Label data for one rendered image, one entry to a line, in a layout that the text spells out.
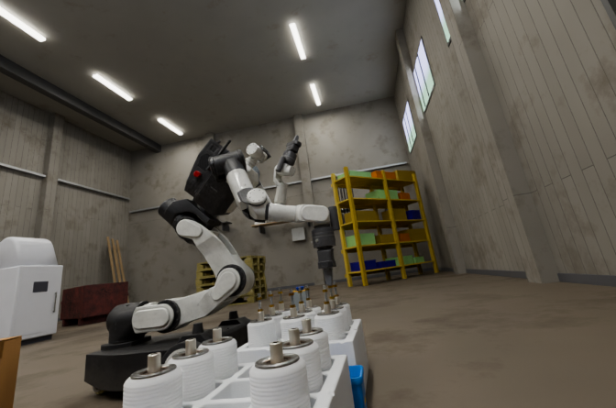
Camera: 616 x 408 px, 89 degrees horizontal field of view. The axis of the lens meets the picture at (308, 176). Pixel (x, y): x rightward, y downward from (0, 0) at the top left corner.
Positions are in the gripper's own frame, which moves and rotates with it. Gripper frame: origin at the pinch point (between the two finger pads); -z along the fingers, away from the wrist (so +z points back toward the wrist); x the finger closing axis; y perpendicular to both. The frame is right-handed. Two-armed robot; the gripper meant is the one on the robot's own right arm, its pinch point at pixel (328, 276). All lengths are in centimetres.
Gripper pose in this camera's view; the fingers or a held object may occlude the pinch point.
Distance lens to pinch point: 123.4
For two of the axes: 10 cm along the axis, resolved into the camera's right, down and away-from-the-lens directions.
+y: -9.7, 1.8, 1.8
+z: -1.2, -9.5, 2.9
